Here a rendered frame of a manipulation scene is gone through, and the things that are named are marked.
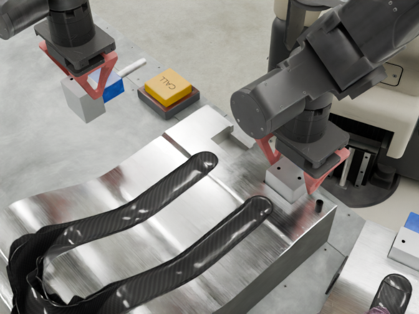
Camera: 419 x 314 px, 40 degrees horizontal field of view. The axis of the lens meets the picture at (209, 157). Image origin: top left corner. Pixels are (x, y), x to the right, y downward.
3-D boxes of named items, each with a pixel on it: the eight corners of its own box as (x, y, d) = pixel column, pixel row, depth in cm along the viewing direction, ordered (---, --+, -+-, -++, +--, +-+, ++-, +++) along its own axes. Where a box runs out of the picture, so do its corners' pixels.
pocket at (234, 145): (231, 139, 88) (232, 123, 86) (255, 159, 86) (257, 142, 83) (210, 154, 86) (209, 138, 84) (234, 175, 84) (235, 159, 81)
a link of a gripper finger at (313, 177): (307, 215, 73) (318, 169, 66) (267, 183, 77) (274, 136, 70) (341, 187, 76) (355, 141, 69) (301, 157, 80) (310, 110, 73)
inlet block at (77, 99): (136, 65, 91) (132, 39, 87) (156, 81, 89) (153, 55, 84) (67, 106, 86) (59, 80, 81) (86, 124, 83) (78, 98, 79)
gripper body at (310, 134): (314, 173, 68) (324, 130, 62) (253, 127, 72) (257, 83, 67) (348, 146, 70) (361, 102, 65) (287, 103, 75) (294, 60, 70)
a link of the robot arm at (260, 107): (396, 71, 56) (346, 0, 57) (316, 124, 51) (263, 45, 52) (332, 112, 67) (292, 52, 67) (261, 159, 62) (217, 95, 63)
